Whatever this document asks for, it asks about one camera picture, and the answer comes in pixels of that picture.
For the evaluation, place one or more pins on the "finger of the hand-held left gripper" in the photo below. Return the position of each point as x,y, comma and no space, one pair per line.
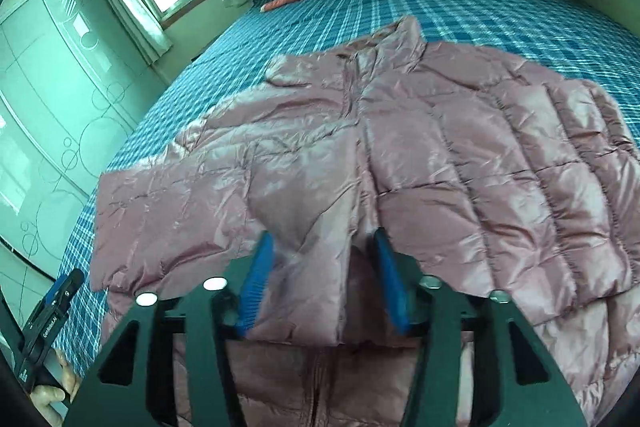
70,287

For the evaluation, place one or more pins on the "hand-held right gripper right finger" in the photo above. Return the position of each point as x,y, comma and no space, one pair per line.
387,277

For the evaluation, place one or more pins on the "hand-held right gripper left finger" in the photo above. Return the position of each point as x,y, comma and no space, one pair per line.
260,267

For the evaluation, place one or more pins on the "pink puffer jacket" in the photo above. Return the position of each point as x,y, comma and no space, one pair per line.
450,147

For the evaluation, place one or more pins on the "person's left hand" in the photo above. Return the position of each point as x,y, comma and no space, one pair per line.
70,382

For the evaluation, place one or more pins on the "white patterned wardrobe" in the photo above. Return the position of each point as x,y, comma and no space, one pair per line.
55,72

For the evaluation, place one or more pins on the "blue plaid bed sheet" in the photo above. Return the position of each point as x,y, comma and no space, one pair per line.
310,22

